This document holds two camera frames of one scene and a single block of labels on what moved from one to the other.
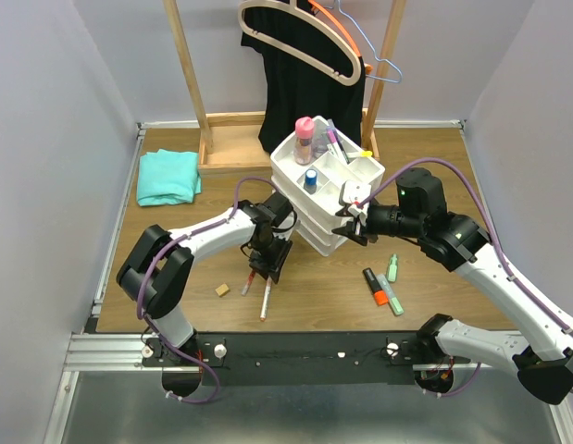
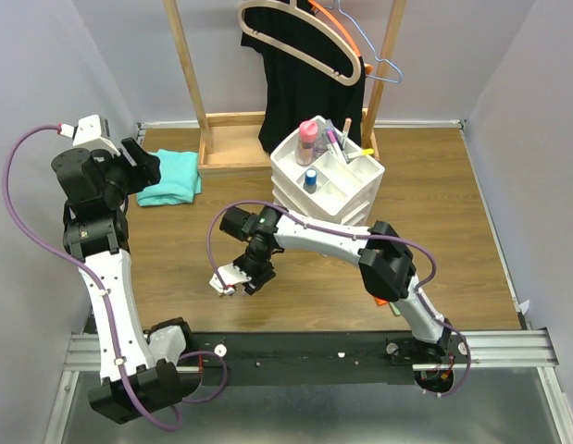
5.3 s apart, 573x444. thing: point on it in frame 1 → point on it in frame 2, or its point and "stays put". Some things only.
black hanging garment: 295,94 stays put
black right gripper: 361,239 → 257,279
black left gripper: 273,265 → 143,173
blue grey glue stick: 310,181 stays put
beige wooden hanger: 293,55 stays put
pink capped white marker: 334,141 stays put
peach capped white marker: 266,301 → 346,130
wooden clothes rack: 229,141 stays put
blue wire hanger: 371,44 stays put
